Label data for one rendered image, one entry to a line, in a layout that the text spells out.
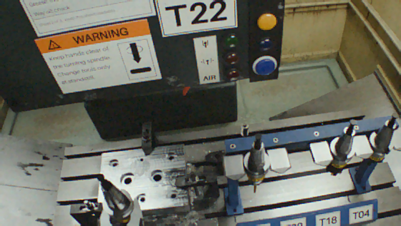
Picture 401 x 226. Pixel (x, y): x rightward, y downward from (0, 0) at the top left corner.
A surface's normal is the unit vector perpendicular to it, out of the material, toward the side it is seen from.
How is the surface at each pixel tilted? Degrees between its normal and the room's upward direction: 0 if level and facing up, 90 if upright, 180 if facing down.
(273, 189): 0
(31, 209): 24
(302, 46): 90
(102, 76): 90
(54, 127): 0
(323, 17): 90
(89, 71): 90
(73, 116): 0
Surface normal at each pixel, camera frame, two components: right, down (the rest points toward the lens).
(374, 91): -0.49, -0.53
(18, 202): 0.31, -0.64
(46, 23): 0.09, 0.76
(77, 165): -0.10, -0.64
